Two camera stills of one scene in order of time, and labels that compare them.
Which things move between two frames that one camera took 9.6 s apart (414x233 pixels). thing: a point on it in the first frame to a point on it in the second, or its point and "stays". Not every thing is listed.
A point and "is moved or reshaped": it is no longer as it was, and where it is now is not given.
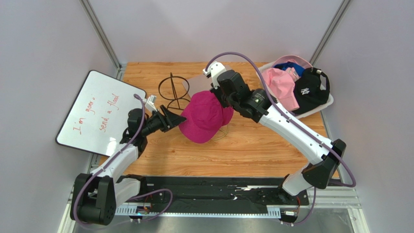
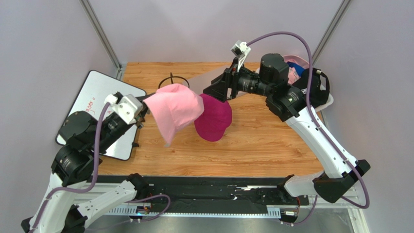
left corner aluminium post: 121,67 stays
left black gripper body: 155,123 to 115,129
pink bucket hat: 282,86 is moved or reshaped
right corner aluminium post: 331,31 stays
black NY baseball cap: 307,91 stays
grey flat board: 200,83 stays
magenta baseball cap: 205,116 is moved or reshaped
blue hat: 283,66 stays
